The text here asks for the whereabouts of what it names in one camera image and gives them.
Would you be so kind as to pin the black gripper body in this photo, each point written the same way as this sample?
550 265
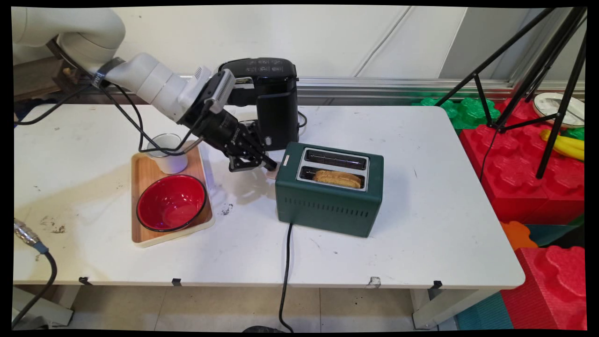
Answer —
220 128

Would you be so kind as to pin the yellow banana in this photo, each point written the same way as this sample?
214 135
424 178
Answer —
566 145

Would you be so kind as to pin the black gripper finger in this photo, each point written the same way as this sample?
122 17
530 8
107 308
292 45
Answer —
245 164
262 147

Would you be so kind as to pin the green foam block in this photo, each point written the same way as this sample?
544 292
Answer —
468 110

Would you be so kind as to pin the large red foam block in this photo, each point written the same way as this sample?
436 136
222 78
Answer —
514 178

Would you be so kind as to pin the toasted bread slice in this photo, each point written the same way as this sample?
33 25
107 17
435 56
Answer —
337 179

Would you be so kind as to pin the white cup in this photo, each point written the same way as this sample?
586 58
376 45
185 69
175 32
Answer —
171 163

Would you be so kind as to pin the black camera tripod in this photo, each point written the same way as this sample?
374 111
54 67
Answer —
561 110

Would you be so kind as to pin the orange foam puzzle piece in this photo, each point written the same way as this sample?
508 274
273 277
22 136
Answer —
517 234

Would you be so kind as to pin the teal foam block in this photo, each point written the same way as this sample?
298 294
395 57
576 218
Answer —
552 234

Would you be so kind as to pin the dark green two-slot toaster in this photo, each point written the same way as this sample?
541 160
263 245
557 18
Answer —
327 206

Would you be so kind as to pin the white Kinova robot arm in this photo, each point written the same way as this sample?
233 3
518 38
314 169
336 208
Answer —
93 32

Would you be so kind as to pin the white table leg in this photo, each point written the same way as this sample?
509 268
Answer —
42 306
444 306

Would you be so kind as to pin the white plate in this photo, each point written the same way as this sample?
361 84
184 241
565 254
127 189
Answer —
545 104

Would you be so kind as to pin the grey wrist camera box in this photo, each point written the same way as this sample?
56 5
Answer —
221 91

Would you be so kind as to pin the wooden serving tray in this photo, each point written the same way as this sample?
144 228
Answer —
145 178

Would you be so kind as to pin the black coffee machine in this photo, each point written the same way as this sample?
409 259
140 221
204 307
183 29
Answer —
276 117

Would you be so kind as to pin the white toaster lever knob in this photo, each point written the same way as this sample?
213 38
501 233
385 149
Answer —
275 174

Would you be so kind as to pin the red bowl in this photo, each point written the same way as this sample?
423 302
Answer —
171 203

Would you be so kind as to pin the aluminium wall rail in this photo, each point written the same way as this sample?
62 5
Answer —
374 86

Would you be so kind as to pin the teal foam mat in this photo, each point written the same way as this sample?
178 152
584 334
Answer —
484 313

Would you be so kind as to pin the brown wooden shelf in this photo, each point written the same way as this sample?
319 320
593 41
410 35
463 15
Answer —
32 79

